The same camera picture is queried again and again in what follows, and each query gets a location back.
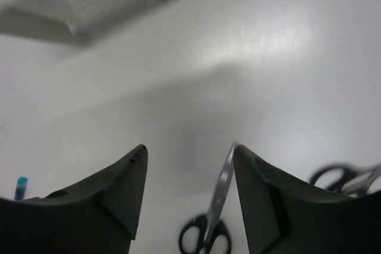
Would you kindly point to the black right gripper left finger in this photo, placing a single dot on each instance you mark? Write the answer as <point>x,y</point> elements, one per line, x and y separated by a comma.
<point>99,214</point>

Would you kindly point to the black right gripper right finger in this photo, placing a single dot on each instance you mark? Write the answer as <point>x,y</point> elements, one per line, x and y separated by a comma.
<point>283,214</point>

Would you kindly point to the black handled scissors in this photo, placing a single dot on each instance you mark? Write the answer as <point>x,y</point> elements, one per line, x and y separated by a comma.
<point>353,180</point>
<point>209,224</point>

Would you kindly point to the blue ink pen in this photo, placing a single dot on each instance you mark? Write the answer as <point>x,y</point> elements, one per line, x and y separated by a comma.
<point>20,188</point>

